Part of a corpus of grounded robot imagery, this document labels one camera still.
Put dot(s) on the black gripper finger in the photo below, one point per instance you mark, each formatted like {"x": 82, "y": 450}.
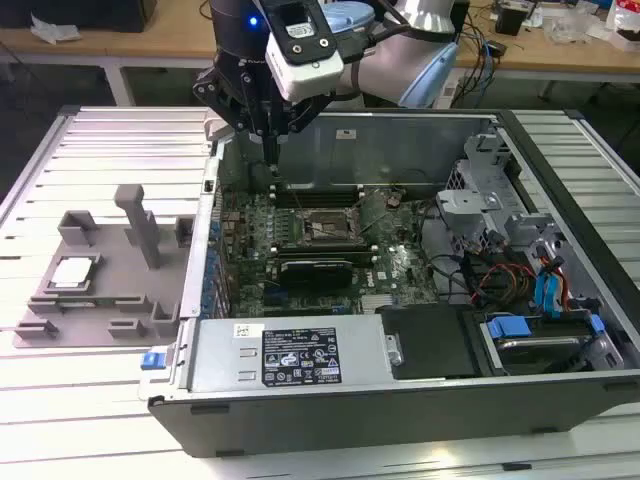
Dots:
{"x": 307, "y": 112}
{"x": 220, "y": 95}

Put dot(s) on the white plastic bracket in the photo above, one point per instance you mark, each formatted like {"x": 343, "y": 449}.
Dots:
{"x": 216, "y": 127}

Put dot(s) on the white crumpled paper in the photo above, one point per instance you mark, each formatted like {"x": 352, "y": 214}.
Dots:
{"x": 52, "y": 30}

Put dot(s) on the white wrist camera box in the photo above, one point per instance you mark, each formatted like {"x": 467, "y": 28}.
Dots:
{"x": 310, "y": 80}

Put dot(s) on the green motherboard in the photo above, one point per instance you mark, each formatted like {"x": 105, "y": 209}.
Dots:
{"x": 395, "y": 270}

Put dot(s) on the black open PC case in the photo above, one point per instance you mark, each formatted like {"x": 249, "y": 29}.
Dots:
{"x": 350, "y": 425}

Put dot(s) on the RAM stick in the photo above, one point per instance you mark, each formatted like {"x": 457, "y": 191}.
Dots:
{"x": 325, "y": 254}

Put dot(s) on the grey metal drive cage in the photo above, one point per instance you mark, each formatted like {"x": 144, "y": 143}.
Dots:
{"x": 470, "y": 200}

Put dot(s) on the silver CPU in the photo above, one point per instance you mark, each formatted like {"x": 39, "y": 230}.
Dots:
{"x": 72, "y": 272}

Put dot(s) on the silver power supply unit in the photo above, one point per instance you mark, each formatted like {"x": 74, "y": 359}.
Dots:
{"x": 225, "y": 360}

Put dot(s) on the blue case latch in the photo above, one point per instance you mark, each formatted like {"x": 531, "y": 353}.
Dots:
{"x": 152, "y": 360}

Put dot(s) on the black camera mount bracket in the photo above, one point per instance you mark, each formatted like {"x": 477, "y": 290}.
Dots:
{"x": 310, "y": 50}

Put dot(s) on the grey parts rack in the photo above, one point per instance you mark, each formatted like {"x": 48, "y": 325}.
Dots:
{"x": 120, "y": 280}

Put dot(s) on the hard disk in blue carrier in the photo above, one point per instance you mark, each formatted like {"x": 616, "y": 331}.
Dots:
{"x": 540, "y": 350}

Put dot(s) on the wooden desk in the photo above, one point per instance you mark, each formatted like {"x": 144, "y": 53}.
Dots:
{"x": 125, "y": 45}
{"x": 550, "y": 55}

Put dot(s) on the black plastic cover panel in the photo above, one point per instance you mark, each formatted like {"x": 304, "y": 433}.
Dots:
{"x": 430, "y": 340}

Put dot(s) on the small black device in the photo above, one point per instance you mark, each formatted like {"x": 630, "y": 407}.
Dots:
{"x": 510, "y": 20}

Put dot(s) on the red white plastic bag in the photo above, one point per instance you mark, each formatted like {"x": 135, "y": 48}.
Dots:
{"x": 622, "y": 20}

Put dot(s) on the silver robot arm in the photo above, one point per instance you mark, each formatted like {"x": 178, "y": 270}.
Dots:
{"x": 390, "y": 70}

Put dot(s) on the round coin battery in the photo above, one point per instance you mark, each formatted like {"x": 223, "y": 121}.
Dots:
{"x": 392, "y": 200}

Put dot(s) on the RAM slot white latches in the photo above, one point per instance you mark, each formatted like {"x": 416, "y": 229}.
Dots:
{"x": 320, "y": 189}
{"x": 320, "y": 198}

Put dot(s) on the silver chipset heatsink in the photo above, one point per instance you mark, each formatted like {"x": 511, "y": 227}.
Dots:
{"x": 376, "y": 301}

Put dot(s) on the large black box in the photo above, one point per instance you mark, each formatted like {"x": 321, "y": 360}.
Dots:
{"x": 75, "y": 12}

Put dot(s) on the black graphics card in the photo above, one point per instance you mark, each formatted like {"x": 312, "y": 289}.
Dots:
{"x": 315, "y": 272}

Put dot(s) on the CPU socket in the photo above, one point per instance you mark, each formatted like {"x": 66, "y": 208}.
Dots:
{"x": 327, "y": 227}

